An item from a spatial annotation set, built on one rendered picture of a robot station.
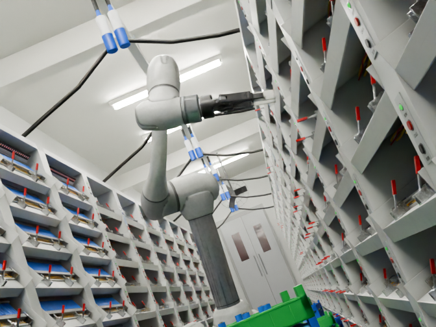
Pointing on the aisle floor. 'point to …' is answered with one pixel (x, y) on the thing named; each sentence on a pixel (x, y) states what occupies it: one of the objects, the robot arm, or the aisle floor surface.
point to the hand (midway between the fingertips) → (264, 97)
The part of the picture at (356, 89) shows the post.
